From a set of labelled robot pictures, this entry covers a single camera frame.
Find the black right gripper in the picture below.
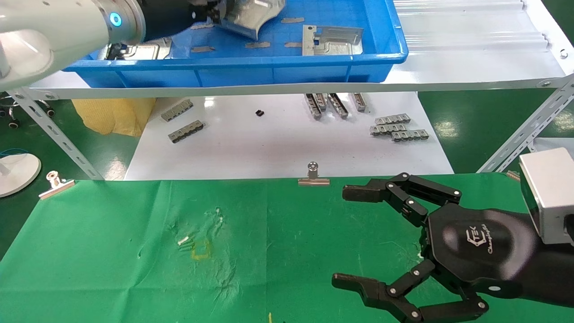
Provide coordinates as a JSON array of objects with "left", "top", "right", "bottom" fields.
[{"left": 332, "top": 172, "right": 539, "bottom": 323}]

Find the white round stand base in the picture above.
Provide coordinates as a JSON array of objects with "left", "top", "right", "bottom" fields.
[{"left": 0, "top": 153, "right": 42, "bottom": 198}]

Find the yellow mesh bag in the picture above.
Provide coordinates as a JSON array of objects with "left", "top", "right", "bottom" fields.
[{"left": 72, "top": 98, "right": 157, "bottom": 137}]

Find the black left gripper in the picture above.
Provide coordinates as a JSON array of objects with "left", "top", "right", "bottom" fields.
[{"left": 179, "top": 0, "right": 220, "bottom": 30}]

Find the stamped sheet metal part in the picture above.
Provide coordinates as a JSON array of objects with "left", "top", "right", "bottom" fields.
[
  {"left": 302, "top": 25, "right": 364, "bottom": 57},
  {"left": 105, "top": 37, "right": 174, "bottom": 61},
  {"left": 215, "top": 0, "right": 286, "bottom": 41}
]

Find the green cloth mat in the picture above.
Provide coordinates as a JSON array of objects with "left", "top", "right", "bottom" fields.
[{"left": 0, "top": 173, "right": 574, "bottom": 323}]

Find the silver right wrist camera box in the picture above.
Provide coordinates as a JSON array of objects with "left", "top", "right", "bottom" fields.
[{"left": 519, "top": 147, "right": 574, "bottom": 245}]

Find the office chair wheel base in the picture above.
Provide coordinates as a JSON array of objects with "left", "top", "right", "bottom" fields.
[{"left": 0, "top": 92, "right": 57, "bottom": 130}]

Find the blue plastic tray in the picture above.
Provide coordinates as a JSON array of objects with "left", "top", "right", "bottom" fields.
[{"left": 63, "top": 0, "right": 409, "bottom": 88}]

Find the perforated angle iron rack leg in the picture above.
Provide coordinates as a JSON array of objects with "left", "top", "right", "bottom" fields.
[
  {"left": 8, "top": 87, "right": 104, "bottom": 181},
  {"left": 476, "top": 76, "right": 574, "bottom": 174}
]

